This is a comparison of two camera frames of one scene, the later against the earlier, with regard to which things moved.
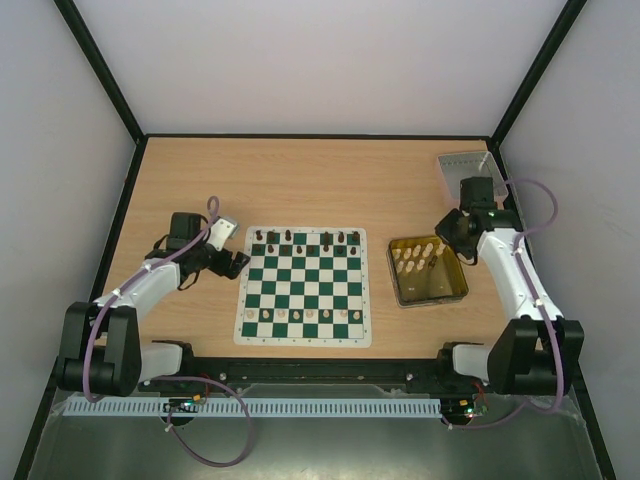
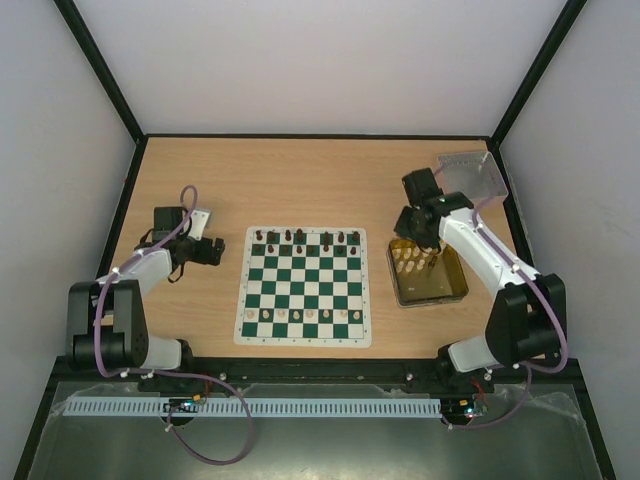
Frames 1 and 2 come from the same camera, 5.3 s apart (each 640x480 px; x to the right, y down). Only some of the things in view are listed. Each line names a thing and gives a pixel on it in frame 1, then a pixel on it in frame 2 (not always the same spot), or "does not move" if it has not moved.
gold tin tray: [425, 270] does not move
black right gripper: [448, 230] -> [426, 240]
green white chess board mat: [305, 286] does not move
